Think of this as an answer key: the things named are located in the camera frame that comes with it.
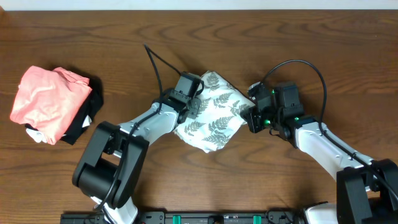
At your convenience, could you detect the white fern print dress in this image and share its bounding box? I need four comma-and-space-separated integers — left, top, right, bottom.
174, 71, 254, 153

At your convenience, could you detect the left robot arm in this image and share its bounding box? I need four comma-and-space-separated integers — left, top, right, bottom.
72, 96, 201, 223

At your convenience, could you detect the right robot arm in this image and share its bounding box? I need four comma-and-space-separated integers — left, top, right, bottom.
242, 90, 397, 223

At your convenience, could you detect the folded black garment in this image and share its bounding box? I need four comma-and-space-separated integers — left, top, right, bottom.
25, 67, 103, 145

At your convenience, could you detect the folded coral pink garment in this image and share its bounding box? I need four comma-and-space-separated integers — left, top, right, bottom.
10, 66, 92, 145

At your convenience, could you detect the white crumpled cloth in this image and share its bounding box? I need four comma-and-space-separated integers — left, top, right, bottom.
26, 115, 92, 143

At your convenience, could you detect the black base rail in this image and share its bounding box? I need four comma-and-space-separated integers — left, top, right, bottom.
60, 208, 307, 224

